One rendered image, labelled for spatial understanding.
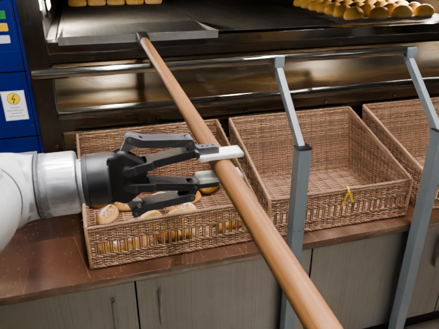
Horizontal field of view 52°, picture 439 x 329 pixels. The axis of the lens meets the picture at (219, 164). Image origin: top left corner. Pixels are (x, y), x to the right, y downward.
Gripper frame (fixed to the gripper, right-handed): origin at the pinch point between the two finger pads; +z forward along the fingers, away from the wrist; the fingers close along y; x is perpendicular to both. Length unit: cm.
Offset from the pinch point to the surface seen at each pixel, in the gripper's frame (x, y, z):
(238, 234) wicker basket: -58, 56, 23
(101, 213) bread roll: -80, 54, -20
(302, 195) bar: -47, 38, 39
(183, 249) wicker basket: -58, 58, 4
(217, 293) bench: -53, 74, 14
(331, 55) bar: -70, 1, 57
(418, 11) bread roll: -126, -3, 131
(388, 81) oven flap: -103, 22, 104
